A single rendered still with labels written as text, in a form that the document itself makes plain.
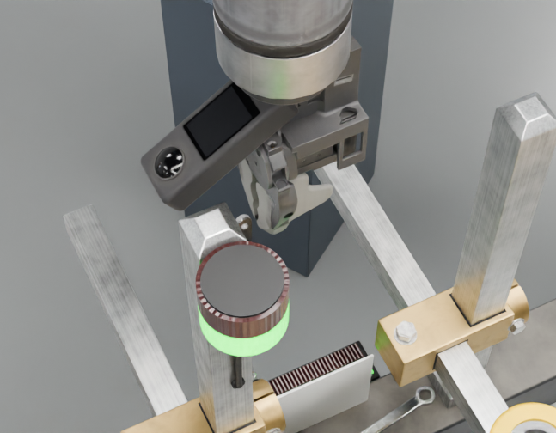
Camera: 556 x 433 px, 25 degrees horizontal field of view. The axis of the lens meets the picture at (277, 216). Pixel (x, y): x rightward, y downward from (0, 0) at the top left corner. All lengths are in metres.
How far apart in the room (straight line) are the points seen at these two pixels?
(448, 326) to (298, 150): 0.31
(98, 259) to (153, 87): 1.25
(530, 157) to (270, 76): 0.23
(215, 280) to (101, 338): 1.33
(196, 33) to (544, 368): 0.74
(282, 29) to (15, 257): 1.50
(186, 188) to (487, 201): 0.26
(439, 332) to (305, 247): 0.96
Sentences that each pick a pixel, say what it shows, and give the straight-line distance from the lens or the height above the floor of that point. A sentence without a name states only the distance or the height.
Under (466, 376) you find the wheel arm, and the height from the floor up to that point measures 0.86.
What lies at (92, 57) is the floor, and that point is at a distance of 2.46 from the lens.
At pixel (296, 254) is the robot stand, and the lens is 2.11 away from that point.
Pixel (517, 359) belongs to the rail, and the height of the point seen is 0.70.
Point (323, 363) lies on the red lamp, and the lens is 1.30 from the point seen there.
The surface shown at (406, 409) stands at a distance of 1.28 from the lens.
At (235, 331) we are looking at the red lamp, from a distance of 0.80.
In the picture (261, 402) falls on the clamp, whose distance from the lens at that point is 1.09.
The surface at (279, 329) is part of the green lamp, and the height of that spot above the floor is 1.14.
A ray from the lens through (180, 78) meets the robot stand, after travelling 1.89.
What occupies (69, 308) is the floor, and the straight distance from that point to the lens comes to 2.15.
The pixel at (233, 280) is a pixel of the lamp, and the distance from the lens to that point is 0.80.
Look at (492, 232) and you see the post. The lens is 1.01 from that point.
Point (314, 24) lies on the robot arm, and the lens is 0.77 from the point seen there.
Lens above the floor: 1.86
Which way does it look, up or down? 57 degrees down
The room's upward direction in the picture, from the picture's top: straight up
